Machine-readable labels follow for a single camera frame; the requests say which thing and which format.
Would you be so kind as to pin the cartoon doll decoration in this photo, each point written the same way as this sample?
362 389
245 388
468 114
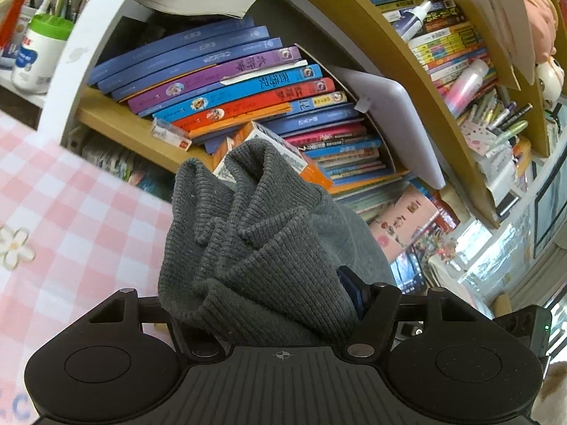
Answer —
542 31

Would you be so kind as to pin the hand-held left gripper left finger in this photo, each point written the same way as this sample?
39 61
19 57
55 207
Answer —
181 341

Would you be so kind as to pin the white flat lamp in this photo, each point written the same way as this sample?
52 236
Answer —
398 119

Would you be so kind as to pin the grey pants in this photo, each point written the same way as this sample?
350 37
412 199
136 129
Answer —
265 252

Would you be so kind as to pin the wooden bookshelf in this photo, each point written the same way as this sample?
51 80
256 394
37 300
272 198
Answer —
128 133

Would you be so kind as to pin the row of blue purple books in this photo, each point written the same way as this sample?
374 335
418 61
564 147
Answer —
221 75

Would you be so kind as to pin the black picture frame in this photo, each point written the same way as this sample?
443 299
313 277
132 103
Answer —
538 230

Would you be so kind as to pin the pink checked cartoon table mat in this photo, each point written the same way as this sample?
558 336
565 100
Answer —
66 212

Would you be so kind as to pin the bunch of pens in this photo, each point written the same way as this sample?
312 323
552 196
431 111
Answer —
487 124

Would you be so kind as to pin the pink gradient bottle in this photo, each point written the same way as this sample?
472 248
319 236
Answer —
467 84

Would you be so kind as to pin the white jar green lid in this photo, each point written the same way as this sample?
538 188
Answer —
37 57

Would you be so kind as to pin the black stand device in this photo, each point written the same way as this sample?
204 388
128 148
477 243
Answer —
507 206

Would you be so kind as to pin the pink sticker tumbler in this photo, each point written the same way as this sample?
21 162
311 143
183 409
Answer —
407 217

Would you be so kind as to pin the smartphone with lit screen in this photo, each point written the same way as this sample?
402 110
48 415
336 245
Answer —
405 270

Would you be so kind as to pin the orange white box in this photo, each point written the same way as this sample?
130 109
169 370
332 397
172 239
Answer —
283 141
223 159

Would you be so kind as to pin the white spray bottle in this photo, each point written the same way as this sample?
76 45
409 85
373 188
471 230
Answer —
409 22

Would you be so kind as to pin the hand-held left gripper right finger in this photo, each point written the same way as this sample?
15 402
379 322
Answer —
354 292

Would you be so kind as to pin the row of colourful thin books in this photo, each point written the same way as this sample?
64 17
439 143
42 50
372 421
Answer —
447 40

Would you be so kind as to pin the small red white box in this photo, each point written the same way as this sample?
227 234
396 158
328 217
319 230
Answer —
170 135

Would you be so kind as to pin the colourful candy ornament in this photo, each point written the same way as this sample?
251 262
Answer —
436 243

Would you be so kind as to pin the colourful magazines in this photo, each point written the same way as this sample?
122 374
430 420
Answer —
115 159

